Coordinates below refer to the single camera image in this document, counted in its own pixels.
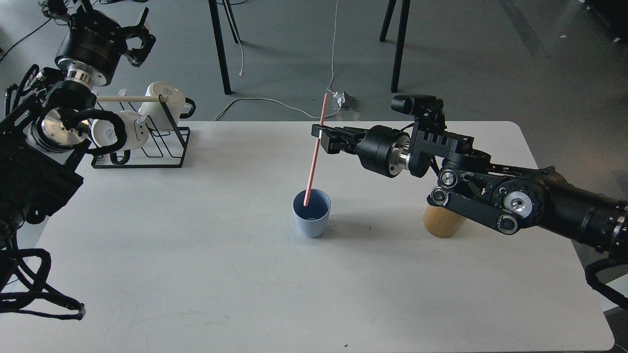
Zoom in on black table leg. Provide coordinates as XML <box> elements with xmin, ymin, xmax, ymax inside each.
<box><xmin>379</xmin><ymin>0</ymin><xmax>411</xmax><ymax>93</ymax></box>
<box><xmin>208</xmin><ymin>0</ymin><xmax>241</xmax><ymax>95</ymax></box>

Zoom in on black wire mug rack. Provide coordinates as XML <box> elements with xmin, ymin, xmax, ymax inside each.
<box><xmin>91</xmin><ymin>89</ymin><xmax>190</xmax><ymax>169</ymax></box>

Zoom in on white mug upper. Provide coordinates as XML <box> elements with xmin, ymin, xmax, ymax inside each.
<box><xmin>139</xmin><ymin>82</ymin><xmax>197</xmax><ymax>131</ymax></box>

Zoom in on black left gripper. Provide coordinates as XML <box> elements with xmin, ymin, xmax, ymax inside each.
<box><xmin>54</xmin><ymin>7</ymin><xmax>156</xmax><ymax>85</ymax></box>

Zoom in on white power adapter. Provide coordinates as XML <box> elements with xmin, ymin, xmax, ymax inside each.
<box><xmin>333</xmin><ymin>91</ymin><xmax>357</xmax><ymax>110</ymax></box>

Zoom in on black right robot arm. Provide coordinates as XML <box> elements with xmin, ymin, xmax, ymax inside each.
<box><xmin>312</xmin><ymin>119</ymin><xmax>627</xmax><ymax>308</ymax></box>

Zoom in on bamboo cylinder holder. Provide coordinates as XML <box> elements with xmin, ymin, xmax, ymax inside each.
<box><xmin>422</xmin><ymin>205</ymin><xmax>467</xmax><ymax>239</ymax></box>

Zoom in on white cable on floor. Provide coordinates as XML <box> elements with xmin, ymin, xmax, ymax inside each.
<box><xmin>214</xmin><ymin>0</ymin><xmax>344</xmax><ymax>122</ymax></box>

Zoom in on black table leg right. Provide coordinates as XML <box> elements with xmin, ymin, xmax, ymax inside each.
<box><xmin>379</xmin><ymin>0</ymin><xmax>411</xmax><ymax>93</ymax></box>

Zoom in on white mug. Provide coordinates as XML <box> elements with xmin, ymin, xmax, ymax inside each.
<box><xmin>91</xmin><ymin>110</ymin><xmax>149</xmax><ymax>165</ymax></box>
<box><xmin>139</xmin><ymin>82</ymin><xmax>197</xmax><ymax>131</ymax></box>

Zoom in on white mug lower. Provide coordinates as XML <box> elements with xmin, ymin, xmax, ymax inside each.
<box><xmin>91</xmin><ymin>110</ymin><xmax>149</xmax><ymax>165</ymax></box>

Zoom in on pink chopstick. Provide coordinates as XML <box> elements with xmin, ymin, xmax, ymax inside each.
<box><xmin>302</xmin><ymin>92</ymin><xmax>329</xmax><ymax>206</ymax></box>

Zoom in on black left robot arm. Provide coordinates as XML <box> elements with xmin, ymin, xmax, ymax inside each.
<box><xmin>0</xmin><ymin>0</ymin><xmax>156</xmax><ymax>320</ymax></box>

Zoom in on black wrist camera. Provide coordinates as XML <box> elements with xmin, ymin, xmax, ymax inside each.
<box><xmin>391</xmin><ymin>95</ymin><xmax>446</xmax><ymax>132</ymax></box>

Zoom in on blue plastic cup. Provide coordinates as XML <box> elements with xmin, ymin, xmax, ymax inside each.
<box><xmin>292</xmin><ymin>189</ymin><xmax>331</xmax><ymax>238</ymax></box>

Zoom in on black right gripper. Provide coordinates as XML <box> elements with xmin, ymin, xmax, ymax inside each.
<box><xmin>312</xmin><ymin>125</ymin><xmax>410</xmax><ymax>178</ymax></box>

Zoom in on black table leg left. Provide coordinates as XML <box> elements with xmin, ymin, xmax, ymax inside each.
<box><xmin>208</xmin><ymin>0</ymin><xmax>241</xmax><ymax>95</ymax></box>

